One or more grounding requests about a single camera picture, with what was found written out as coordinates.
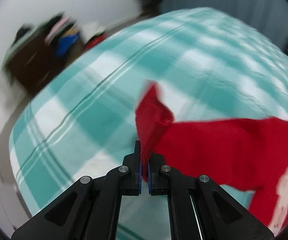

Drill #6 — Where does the red sweater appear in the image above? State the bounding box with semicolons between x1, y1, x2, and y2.
135;82;288;235

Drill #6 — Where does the teal white plaid bedspread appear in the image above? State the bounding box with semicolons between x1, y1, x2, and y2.
8;6;288;240

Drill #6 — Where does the pile of clothes on cabinet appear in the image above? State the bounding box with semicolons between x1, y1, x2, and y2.
2;12;106;69

